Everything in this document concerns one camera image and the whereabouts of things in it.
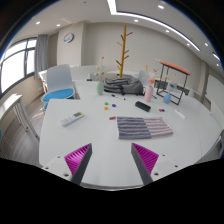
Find blue vase with dried stems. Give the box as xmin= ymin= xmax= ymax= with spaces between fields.
xmin=163 ymin=73 xmax=178 ymax=105

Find black frame stand orange top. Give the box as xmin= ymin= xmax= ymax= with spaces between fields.
xmin=155 ymin=60 xmax=192 ymax=106

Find wooden coat rack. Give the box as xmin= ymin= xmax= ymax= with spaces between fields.
xmin=115 ymin=23 xmax=134 ymax=79

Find recessed ceiling spotlights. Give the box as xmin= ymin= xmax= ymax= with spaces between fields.
xmin=34 ymin=3 xmax=221 ymax=61

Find white side table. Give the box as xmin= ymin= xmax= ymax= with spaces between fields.
xmin=0 ymin=93 xmax=40 ymax=158

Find pink vase with flowers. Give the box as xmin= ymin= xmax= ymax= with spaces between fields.
xmin=143 ymin=64 xmax=159 ymax=103

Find round wall clock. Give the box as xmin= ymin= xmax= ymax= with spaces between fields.
xmin=63 ymin=32 xmax=75 ymax=44

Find green vase with dried flowers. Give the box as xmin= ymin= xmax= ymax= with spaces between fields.
xmin=94 ymin=56 xmax=106 ymax=97

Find white chair with blue seat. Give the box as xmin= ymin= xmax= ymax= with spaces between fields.
xmin=40 ymin=64 xmax=78 ymax=111

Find grey backpack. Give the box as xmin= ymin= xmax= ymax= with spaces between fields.
xmin=103 ymin=74 xmax=145 ymax=97

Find grey striped towel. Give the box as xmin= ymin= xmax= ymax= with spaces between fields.
xmin=116 ymin=116 xmax=174 ymax=140

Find white flat bar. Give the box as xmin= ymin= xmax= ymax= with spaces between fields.
xmin=174 ymin=109 xmax=187 ymax=120

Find black rectangular case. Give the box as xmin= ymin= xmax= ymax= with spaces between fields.
xmin=134 ymin=100 xmax=152 ymax=113

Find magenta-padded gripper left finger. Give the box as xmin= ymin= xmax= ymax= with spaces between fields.
xmin=41 ymin=143 xmax=93 ymax=186

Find ceiling light strip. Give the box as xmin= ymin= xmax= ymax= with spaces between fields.
xmin=106 ymin=0 xmax=202 ymax=53

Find white remote control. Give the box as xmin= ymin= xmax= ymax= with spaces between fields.
xmin=59 ymin=111 xmax=85 ymax=127

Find black whiteboard marker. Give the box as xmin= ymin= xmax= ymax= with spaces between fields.
xmin=110 ymin=94 xmax=127 ymax=101

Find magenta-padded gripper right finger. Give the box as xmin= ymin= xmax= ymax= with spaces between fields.
xmin=130 ymin=142 xmax=183 ymax=186

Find large window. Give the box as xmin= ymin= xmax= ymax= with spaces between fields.
xmin=0 ymin=37 xmax=38 ymax=98

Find grey curtain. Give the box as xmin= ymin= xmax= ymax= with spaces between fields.
xmin=34 ymin=34 xmax=50 ymax=80

